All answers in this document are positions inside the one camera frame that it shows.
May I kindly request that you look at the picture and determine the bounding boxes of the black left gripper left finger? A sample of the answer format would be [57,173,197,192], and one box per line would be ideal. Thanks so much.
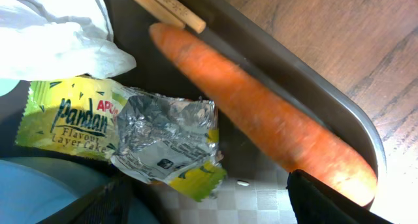
[39,176,132,224]

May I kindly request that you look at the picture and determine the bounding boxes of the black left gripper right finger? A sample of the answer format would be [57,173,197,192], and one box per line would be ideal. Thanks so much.
[287,170,390,224]

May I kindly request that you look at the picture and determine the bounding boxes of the dark blue large bowl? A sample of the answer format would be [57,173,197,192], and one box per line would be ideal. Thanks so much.
[1,157,158,224]

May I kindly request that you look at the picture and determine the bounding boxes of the light blue plastic cup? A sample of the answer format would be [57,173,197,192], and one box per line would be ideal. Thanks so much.
[0,78,20,97]

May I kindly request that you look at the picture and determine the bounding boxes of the green foil snack wrapper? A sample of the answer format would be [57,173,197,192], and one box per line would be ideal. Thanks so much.
[16,76,226,202]

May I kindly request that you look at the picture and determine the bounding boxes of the orange carrot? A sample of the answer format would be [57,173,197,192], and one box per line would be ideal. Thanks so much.
[149,23,378,206]

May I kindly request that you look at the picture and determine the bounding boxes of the crumpled white tissue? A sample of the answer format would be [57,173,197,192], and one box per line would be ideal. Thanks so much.
[1,0,137,81]

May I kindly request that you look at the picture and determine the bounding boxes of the left wooden chopstick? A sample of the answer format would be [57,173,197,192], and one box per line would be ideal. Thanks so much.
[134,0,185,29]

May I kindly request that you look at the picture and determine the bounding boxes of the wooden chopstick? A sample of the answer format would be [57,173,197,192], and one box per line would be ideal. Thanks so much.
[156,0,206,33]
[134,0,185,29]

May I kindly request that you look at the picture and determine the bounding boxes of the right wooden chopstick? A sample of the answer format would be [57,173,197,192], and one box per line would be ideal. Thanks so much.
[156,0,206,33]

